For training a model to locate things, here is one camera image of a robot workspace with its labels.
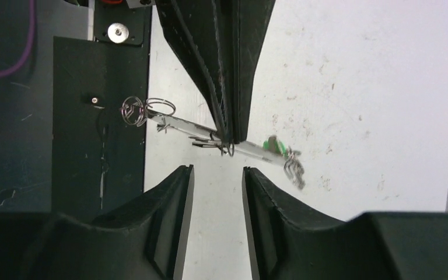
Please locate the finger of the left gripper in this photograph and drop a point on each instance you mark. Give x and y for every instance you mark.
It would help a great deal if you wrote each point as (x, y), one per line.
(250, 20)
(192, 30)

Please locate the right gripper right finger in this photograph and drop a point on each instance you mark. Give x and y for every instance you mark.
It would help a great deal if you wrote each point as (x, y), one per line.
(288, 239)

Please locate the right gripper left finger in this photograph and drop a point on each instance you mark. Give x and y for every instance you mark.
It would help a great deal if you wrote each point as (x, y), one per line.
(146, 238)

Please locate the green key tag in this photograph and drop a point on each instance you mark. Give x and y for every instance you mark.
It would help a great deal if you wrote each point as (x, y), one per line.
(274, 145)

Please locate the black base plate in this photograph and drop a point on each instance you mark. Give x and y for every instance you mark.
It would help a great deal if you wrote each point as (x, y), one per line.
(98, 160)

